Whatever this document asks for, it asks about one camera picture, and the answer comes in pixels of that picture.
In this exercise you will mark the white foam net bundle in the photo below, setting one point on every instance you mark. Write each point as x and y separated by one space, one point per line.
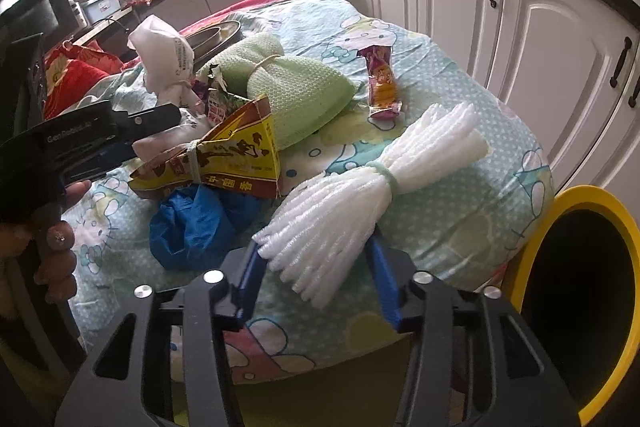
319 230

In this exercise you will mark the yellow red paper box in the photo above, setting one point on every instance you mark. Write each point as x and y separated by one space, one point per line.
239 155

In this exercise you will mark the black microwave oven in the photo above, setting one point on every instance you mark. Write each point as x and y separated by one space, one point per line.
53 20

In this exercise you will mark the green foam net bundle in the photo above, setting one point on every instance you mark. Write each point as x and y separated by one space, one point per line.
304 94

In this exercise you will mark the purple green snack wrapper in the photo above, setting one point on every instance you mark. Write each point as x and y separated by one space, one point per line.
219 102

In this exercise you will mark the cartoon print tablecloth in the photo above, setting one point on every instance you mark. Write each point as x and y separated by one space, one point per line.
464 228

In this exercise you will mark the red floral cushion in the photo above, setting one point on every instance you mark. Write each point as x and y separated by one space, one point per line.
72 70

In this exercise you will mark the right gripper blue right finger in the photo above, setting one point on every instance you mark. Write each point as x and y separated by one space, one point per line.
387 267

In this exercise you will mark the blue crumpled glove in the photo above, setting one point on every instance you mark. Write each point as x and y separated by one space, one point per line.
195 226

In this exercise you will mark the pink orange snack wrapper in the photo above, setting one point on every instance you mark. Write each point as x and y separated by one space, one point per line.
383 93

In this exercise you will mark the round metal tray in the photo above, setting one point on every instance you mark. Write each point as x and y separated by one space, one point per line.
213 39

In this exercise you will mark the person's left hand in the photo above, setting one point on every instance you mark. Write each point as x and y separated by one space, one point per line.
59 262

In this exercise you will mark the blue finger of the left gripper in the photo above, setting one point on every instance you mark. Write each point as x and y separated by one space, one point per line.
105 159
136 126

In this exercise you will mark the yellow rimmed trash bin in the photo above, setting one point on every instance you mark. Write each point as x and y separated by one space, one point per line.
576 285

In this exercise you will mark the white plastic bag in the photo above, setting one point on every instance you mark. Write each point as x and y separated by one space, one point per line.
168 60

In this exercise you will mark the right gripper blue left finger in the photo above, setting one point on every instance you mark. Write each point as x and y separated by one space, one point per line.
246 289

